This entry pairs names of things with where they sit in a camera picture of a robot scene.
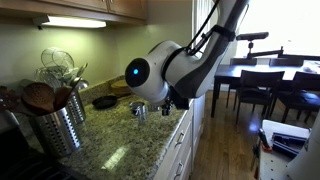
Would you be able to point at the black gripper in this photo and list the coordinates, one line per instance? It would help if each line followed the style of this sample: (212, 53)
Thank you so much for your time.
(173, 98)

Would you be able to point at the large steel measuring cup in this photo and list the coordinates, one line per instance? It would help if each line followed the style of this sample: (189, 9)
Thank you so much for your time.
(138, 109)

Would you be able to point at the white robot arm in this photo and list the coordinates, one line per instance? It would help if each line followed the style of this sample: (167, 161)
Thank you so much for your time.
(171, 75)

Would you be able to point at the stacked round wooden boards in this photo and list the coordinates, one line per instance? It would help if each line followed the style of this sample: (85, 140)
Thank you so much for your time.
(120, 88)

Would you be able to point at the wooden lower cabinet drawers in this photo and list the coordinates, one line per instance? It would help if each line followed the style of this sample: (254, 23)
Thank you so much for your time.
(177, 162)

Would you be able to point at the small black cast iron skillet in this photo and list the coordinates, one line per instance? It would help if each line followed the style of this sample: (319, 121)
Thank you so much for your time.
(104, 102)

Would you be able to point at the dark wooden dining table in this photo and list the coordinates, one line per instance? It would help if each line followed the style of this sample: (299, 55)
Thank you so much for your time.
(225, 74)

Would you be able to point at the dark dining chair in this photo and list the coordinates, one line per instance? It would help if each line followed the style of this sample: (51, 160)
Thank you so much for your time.
(300, 94)
(257, 88)

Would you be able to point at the wooden upper cabinets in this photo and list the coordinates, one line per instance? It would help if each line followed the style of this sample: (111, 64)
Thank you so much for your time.
(116, 11)

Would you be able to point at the perforated steel utensil holder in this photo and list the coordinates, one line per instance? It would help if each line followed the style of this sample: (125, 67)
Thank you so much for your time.
(56, 133)

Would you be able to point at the perforated grey robot cart top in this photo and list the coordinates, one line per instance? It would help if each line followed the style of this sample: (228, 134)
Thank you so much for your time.
(277, 145)

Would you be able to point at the under-cabinet light fixture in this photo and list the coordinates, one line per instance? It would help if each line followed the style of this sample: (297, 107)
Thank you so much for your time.
(61, 21)

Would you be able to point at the stainless steel gas stove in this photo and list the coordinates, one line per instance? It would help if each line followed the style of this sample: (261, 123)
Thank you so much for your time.
(18, 161)

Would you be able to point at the black stereo camera on stand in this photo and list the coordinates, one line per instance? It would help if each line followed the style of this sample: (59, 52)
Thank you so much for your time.
(252, 36)

